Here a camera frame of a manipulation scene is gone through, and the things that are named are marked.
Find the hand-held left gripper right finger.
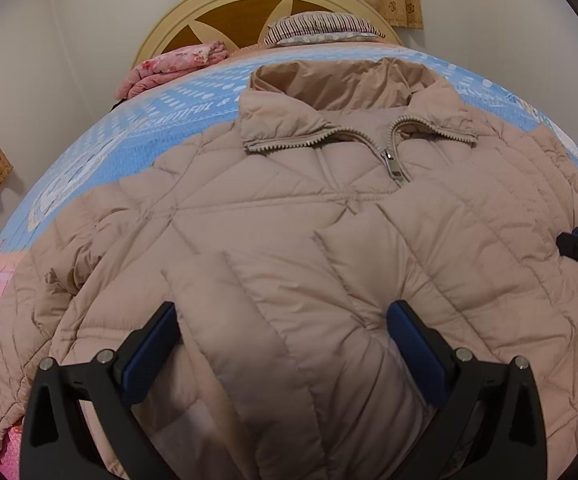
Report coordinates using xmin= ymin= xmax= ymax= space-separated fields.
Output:
xmin=387 ymin=300 xmax=548 ymax=480

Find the beige quilted puffer jacket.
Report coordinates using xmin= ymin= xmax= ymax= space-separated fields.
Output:
xmin=0 ymin=57 xmax=578 ymax=480

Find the blue printed bed blanket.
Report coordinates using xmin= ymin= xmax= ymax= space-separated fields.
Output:
xmin=0 ymin=40 xmax=578 ymax=466

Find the pink floral folded quilt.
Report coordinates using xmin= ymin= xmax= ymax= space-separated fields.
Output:
xmin=115 ymin=40 xmax=230 ymax=100

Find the cream wooden headboard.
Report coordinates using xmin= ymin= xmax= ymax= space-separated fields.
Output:
xmin=132 ymin=0 xmax=404 ymax=70

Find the striped pillow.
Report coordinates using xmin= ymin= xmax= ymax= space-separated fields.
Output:
xmin=263 ymin=11 xmax=386 ymax=47

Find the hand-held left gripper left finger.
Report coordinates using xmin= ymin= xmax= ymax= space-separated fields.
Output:
xmin=19 ymin=301 xmax=186 ymax=480

